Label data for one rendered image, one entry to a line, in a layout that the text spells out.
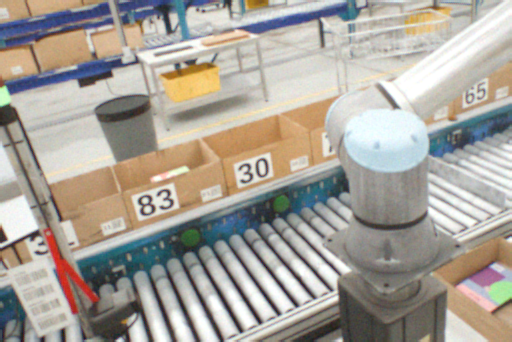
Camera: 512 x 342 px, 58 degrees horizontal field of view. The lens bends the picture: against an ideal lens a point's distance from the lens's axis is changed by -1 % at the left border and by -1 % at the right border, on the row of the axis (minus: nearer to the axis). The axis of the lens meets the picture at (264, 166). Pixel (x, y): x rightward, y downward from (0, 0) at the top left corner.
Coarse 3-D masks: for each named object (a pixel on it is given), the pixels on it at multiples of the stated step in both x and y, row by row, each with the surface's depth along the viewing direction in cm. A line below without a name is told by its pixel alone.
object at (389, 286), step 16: (336, 240) 101; (448, 240) 95; (336, 256) 97; (448, 256) 91; (368, 272) 91; (384, 272) 90; (416, 272) 88; (384, 288) 86; (400, 288) 86; (416, 288) 99
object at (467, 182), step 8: (432, 160) 207; (432, 168) 208; (440, 168) 203; (448, 168) 199; (440, 176) 205; (448, 176) 200; (456, 176) 196; (464, 176) 191; (472, 176) 187; (456, 184) 197; (464, 184) 193; (472, 184) 188; (480, 184) 184; (488, 184) 181; (472, 192) 190; (480, 192) 186; (488, 192) 182; (496, 192) 178; (504, 192) 174; (488, 200) 183; (496, 200) 179; (504, 200) 175; (504, 208) 177
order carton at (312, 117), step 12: (336, 96) 226; (300, 108) 220; (312, 108) 223; (324, 108) 226; (300, 120) 223; (312, 120) 226; (324, 120) 228; (312, 132) 193; (324, 132) 195; (312, 144) 195; (312, 156) 198; (336, 156) 203
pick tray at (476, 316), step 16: (496, 240) 146; (464, 256) 141; (480, 256) 145; (496, 256) 149; (448, 272) 140; (464, 272) 144; (448, 288) 132; (448, 304) 135; (464, 304) 128; (464, 320) 130; (480, 320) 124; (496, 320) 118; (496, 336) 120
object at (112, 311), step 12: (132, 288) 113; (108, 300) 110; (120, 300) 109; (132, 300) 109; (96, 312) 107; (108, 312) 107; (120, 312) 108; (132, 312) 110; (96, 324) 107; (108, 324) 108; (120, 324) 111; (120, 336) 112
